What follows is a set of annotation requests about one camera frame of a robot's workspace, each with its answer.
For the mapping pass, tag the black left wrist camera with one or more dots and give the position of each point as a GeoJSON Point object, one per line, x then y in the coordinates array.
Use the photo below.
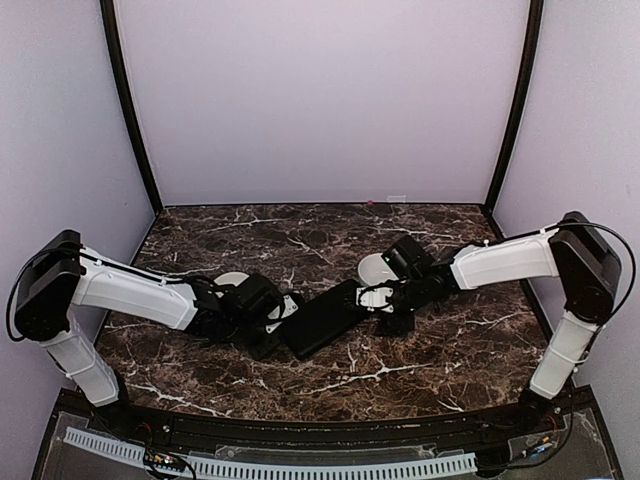
{"type": "Point", "coordinates": [256, 296]}

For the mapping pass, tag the black corner post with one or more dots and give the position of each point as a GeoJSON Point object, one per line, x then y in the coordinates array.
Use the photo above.
{"type": "Point", "coordinates": [518, 103]}
{"type": "Point", "coordinates": [119, 72]}

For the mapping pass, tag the black left corner post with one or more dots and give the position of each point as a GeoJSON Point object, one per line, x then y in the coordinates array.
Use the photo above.
{"type": "Point", "coordinates": [119, 72]}

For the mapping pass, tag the white slotted cable duct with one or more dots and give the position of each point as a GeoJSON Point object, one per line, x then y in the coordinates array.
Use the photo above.
{"type": "Point", "coordinates": [241, 463]}

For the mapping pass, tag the black zippered tool case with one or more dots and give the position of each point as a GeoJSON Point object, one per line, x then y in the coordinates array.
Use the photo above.
{"type": "Point", "coordinates": [322, 320]}

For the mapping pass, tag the black front table rail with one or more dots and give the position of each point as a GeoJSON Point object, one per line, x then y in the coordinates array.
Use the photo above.
{"type": "Point", "coordinates": [481, 429]}

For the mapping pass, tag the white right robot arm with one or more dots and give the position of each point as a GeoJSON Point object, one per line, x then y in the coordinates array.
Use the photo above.
{"type": "Point", "coordinates": [585, 269]}

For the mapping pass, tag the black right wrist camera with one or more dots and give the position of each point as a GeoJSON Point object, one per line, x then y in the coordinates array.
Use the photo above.
{"type": "Point", "coordinates": [407, 259]}

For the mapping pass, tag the black right corner post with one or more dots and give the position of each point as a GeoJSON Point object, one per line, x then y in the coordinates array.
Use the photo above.
{"type": "Point", "coordinates": [518, 103]}

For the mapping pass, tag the white bowl with blue rim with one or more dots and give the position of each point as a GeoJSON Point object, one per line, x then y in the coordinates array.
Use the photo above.
{"type": "Point", "coordinates": [229, 281]}

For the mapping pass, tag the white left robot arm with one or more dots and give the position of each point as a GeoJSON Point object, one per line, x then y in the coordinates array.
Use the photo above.
{"type": "Point", "coordinates": [65, 274]}

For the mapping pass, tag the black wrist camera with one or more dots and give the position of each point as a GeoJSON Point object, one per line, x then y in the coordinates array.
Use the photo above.
{"type": "Point", "coordinates": [407, 259]}
{"type": "Point", "coordinates": [256, 296]}

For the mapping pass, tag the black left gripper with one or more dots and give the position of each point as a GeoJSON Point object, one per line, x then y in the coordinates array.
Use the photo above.
{"type": "Point", "coordinates": [259, 351]}

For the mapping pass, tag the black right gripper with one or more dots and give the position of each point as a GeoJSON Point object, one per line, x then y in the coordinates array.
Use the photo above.
{"type": "Point", "coordinates": [394, 325]}

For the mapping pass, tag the plain white bowl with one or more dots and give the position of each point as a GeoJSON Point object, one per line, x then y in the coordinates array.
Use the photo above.
{"type": "Point", "coordinates": [373, 270]}

